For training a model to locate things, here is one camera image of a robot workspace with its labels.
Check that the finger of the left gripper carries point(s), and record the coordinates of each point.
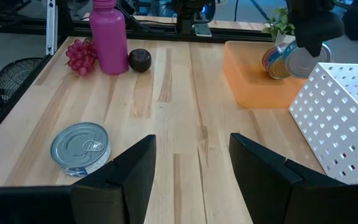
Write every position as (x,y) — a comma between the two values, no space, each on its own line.
(317,31)

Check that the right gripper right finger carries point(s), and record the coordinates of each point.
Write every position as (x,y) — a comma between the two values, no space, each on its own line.
(259,180)

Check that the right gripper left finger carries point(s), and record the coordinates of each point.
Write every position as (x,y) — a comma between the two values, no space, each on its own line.
(129,186)

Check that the yellowfin tuna can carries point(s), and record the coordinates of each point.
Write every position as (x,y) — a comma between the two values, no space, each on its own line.
(301,65)

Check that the gold-lid colourful can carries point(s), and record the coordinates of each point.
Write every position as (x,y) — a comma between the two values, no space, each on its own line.
(273,62)

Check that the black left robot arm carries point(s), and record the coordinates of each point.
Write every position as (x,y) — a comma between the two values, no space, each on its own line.
(186,12)

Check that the small green artificial plant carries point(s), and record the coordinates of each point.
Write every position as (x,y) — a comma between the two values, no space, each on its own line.
(280,23)

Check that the solid white tuna can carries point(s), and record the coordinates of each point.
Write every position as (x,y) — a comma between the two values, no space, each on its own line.
(79,149)

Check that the orange translucent tray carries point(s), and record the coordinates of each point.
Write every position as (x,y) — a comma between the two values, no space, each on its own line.
(250,87)

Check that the white perforated basket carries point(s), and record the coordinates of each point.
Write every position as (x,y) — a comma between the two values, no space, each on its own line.
(331,118)

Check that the dark brown toy fig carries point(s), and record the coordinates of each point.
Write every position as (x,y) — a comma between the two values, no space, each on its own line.
(139,60)

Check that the red toy grape bunch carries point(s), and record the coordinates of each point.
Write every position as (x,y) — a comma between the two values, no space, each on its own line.
(81,57)

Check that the black mesh wastebasket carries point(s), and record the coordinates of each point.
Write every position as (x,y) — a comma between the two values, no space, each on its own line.
(17,77)

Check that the grey metal bracket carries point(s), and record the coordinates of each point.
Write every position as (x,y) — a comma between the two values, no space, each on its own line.
(203,30)

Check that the silver aluminium post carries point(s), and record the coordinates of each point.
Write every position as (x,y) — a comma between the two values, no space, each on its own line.
(51,28)

